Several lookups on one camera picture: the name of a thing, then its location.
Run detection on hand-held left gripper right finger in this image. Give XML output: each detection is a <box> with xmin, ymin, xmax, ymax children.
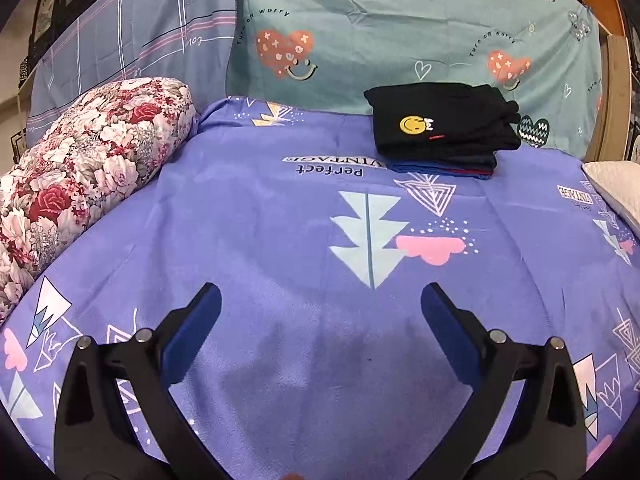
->
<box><xmin>420</xmin><ymin>282</ymin><xmax>588</xmax><ymax>480</ymax></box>

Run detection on green heart print sheet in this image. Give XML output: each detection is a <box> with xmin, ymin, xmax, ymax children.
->
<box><xmin>225</xmin><ymin>0</ymin><xmax>608</xmax><ymax>163</ymax></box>

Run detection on purple printed bedsheet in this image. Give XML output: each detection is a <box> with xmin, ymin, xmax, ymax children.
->
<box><xmin>0</xmin><ymin>96</ymin><xmax>640</xmax><ymax>480</ymax></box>

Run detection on folded blue garment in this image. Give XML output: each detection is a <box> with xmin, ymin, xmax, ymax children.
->
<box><xmin>389</xmin><ymin>161</ymin><xmax>495</xmax><ymax>181</ymax></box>

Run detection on black pants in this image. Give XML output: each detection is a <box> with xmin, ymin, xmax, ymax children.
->
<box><xmin>363</xmin><ymin>82</ymin><xmax>522</xmax><ymax>159</ymax></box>

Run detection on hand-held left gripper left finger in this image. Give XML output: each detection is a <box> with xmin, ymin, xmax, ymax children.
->
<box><xmin>54</xmin><ymin>282</ymin><xmax>223</xmax><ymax>480</ymax></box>

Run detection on white pillow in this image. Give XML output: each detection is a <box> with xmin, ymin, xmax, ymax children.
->
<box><xmin>581</xmin><ymin>159</ymin><xmax>640</xmax><ymax>241</ymax></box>

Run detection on floral rolled quilt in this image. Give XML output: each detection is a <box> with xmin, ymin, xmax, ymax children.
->
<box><xmin>0</xmin><ymin>76</ymin><xmax>198</xmax><ymax>323</ymax></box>

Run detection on grey plaid sheet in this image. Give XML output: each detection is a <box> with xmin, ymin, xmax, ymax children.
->
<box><xmin>25</xmin><ymin>0</ymin><xmax>251</xmax><ymax>148</ymax></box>

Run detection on folded dark navy garment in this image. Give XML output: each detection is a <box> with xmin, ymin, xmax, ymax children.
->
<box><xmin>386</xmin><ymin>150</ymin><xmax>499</xmax><ymax>173</ymax></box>

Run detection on wooden bed frame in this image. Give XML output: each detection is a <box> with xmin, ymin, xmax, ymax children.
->
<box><xmin>564</xmin><ymin>0</ymin><xmax>633</xmax><ymax>163</ymax></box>

